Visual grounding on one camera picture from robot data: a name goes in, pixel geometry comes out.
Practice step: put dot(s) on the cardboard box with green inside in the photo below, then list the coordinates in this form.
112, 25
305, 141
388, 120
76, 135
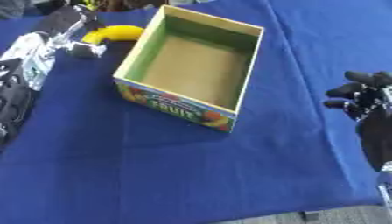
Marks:
196, 68

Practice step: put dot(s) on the yellow toy banana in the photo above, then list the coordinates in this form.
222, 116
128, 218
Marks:
118, 32

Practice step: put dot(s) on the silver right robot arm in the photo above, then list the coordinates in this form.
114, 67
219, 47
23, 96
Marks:
387, 186

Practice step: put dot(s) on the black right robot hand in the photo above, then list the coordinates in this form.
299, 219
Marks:
375, 137

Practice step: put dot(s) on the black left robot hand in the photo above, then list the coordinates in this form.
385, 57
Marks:
64, 20

